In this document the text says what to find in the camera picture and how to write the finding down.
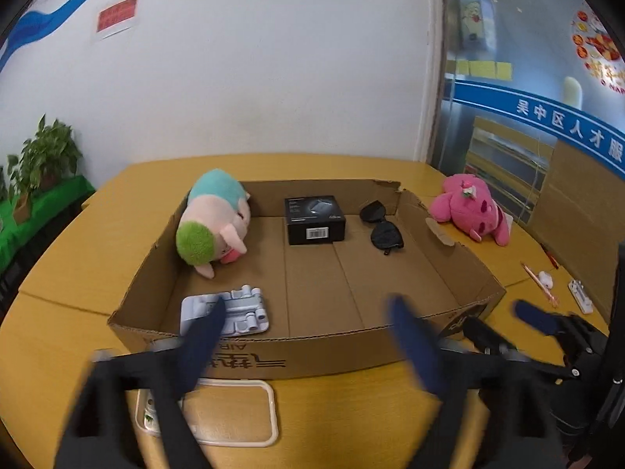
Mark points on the red wall sign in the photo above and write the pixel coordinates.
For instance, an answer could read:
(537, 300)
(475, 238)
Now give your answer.
(117, 13)

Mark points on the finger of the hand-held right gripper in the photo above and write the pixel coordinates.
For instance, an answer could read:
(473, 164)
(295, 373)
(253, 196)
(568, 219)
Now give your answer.
(534, 315)
(481, 334)

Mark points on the pink pen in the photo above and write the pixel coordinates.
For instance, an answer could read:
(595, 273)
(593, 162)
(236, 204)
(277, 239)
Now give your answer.
(539, 284)

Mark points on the red pen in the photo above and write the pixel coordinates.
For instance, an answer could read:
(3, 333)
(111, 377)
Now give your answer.
(551, 257)

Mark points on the small black product box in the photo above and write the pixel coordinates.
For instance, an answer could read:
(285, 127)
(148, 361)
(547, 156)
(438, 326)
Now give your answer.
(312, 215)

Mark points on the green cloth covered stand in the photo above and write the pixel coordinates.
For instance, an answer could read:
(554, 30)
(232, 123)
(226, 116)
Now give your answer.
(44, 215)

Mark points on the row of yellow sticky notes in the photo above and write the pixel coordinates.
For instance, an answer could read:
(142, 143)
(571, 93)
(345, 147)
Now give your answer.
(483, 68)

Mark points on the flat cardboard sheet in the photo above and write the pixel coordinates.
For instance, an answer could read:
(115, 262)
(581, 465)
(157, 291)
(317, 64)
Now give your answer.
(581, 195)

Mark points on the potted green plant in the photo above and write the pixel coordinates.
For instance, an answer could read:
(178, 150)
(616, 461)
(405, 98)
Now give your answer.
(46, 146)

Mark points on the large cardboard box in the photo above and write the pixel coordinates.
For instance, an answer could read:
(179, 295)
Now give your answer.
(312, 293)

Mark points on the white plastic insert tray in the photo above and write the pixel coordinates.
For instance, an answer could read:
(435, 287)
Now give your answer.
(244, 310)

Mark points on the pink plush toy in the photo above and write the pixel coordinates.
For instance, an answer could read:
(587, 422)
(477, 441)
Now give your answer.
(468, 205)

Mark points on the round festive window sticker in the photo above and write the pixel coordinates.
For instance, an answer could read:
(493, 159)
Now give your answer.
(598, 44)

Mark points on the cartoon window sticker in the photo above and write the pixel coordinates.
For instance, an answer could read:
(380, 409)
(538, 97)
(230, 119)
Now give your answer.
(476, 14)

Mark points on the yellow wooden desktop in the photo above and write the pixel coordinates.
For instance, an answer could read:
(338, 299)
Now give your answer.
(342, 415)

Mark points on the glass partition with blue band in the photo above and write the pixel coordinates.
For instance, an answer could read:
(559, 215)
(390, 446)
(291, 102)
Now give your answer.
(527, 49)

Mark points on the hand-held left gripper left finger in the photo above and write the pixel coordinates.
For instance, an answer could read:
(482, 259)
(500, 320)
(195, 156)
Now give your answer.
(200, 347)

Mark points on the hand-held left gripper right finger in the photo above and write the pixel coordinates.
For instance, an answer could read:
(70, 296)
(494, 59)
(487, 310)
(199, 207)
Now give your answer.
(415, 342)

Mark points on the white rectangular gadget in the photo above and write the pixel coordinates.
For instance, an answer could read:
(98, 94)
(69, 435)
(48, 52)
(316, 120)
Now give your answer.
(581, 297)

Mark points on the blue wave wall decal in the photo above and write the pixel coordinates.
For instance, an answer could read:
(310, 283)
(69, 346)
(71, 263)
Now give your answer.
(73, 2)

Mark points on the teal and pink pig plush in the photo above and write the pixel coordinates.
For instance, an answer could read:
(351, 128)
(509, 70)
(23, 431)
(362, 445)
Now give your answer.
(215, 205)

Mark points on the clear phone case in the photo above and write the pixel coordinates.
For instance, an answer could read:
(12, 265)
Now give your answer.
(234, 415)

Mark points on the black sunglasses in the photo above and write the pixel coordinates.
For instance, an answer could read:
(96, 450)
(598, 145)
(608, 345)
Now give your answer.
(385, 237)

